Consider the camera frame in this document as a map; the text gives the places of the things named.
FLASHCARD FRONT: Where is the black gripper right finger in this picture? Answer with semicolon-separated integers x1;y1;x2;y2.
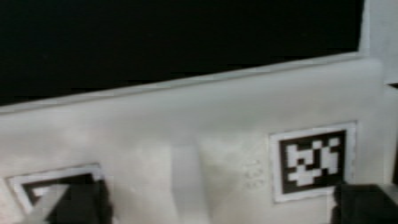
331;184;398;224

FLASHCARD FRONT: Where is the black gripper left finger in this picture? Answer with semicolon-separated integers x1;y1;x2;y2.
20;173;114;224

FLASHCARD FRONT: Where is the white door panel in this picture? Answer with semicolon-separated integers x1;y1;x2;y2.
0;59;396;224

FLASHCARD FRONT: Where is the white cabinet body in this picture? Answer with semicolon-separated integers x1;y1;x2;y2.
0;0;398;113

